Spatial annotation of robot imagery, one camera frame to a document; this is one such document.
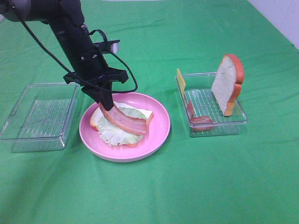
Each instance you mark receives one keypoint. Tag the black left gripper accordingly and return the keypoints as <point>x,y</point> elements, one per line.
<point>93,73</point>

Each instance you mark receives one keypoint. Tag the white bread slice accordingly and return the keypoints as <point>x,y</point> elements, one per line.
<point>149,114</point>

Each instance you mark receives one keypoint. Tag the green lettuce leaf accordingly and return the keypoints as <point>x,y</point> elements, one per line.
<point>116,136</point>

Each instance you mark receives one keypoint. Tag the bacon strip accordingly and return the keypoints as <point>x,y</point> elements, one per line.
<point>126,123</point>
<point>198,120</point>

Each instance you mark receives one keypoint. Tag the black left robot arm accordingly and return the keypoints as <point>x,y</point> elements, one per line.
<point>66,20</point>

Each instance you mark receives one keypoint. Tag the pink round plate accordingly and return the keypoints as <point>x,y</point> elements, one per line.
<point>156,135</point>

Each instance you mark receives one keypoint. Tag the clear left plastic container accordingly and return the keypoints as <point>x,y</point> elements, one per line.
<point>41,119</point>

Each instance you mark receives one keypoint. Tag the clear plastic container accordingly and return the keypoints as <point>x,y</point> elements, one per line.
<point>198,90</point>
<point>41,119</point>

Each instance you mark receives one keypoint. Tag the yellow cheese slice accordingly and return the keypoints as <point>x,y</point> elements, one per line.
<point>181,85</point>

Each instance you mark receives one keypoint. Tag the clear right plastic container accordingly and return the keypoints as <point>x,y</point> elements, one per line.
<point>198,90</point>

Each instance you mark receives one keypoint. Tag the upright bread slice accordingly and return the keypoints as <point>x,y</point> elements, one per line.
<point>228,82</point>

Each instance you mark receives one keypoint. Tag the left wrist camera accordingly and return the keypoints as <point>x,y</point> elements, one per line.
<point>106,47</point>

